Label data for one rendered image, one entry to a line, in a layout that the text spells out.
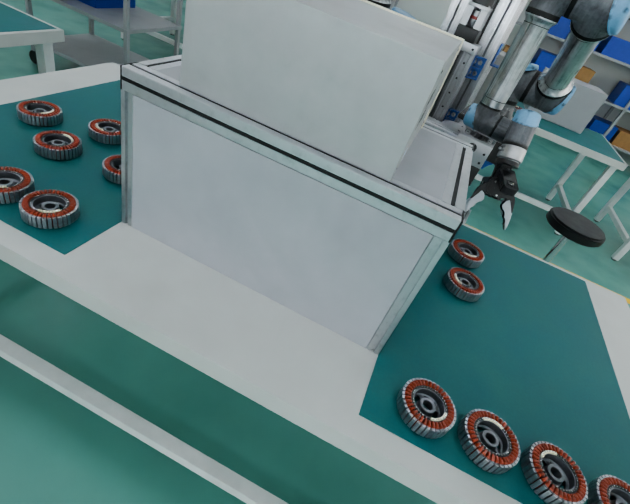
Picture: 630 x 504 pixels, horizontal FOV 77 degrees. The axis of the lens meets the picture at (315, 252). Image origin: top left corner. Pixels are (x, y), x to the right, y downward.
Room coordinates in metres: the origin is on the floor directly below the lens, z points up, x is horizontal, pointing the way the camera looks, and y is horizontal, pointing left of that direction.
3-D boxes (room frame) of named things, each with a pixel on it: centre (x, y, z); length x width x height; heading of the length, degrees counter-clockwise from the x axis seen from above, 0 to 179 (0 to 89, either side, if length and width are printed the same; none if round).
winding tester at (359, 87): (0.87, 0.10, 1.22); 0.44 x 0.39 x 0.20; 81
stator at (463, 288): (0.95, -0.43, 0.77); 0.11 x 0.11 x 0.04
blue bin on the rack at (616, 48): (7.04, -2.99, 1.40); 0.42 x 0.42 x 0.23; 81
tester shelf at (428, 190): (0.87, 0.09, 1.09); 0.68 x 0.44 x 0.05; 81
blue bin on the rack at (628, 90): (6.96, -3.51, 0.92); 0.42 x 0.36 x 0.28; 171
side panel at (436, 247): (0.74, -0.22, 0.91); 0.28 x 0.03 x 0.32; 171
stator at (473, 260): (1.12, -0.46, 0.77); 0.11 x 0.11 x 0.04
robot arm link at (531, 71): (1.74, -0.48, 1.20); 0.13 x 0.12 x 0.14; 70
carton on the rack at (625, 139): (6.92, -3.85, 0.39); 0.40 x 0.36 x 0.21; 170
